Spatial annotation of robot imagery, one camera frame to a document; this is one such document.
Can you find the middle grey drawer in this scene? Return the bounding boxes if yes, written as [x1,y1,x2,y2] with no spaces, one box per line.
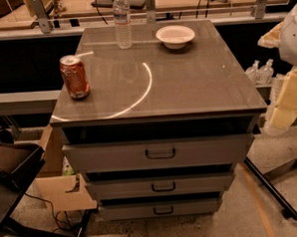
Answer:
[86,172,234,201]

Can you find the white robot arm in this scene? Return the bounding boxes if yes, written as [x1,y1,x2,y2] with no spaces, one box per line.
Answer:
[257,3,297,135]

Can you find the clear sanitizer bottle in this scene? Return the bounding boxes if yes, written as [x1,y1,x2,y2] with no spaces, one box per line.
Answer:
[245,60,259,83]
[256,59,274,85]

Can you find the grey drawer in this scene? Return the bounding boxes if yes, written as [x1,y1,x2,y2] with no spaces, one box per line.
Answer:
[100,198,222,221]
[62,134,253,173]
[86,172,234,201]

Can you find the left clear sanitizer bottle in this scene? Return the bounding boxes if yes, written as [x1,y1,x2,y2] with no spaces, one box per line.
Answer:
[245,60,259,83]

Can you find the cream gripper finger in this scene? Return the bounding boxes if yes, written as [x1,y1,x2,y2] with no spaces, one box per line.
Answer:
[257,22,283,49]
[264,66,297,135]

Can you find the black stand leg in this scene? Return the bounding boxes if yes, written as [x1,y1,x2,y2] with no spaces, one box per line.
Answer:
[244,157,297,221]

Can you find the red coke can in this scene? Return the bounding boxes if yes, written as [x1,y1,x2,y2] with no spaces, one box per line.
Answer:
[60,55,90,100]

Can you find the bottom grey drawer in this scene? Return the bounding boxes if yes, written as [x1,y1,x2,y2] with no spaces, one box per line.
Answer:
[100,198,222,221]

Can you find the right clear sanitizer bottle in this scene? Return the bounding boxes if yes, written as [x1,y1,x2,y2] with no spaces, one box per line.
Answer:
[256,59,274,85]

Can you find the top grey drawer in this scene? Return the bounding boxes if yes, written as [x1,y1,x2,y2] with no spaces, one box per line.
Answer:
[62,134,253,173]

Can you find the black floor cable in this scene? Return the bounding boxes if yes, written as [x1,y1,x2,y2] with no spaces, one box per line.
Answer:
[24,189,83,237]

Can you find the clear plastic water bottle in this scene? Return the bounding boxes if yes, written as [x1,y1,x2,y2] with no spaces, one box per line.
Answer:
[113,0,133,49]

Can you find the cardboard box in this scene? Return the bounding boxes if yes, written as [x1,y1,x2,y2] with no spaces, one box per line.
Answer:
[35,124,98,212]

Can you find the dark brown chair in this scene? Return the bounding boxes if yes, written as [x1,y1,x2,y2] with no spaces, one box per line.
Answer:
[0,124,50,232]

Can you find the grey drawer cabinet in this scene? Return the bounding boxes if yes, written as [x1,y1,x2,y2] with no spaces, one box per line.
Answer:
[51,21,267,208]

